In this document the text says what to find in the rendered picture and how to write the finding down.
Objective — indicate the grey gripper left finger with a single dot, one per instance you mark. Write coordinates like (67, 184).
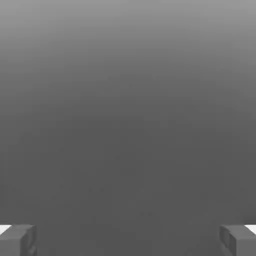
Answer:
(16, 240)

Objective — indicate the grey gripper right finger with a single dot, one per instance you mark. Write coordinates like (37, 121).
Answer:
(240, 240)

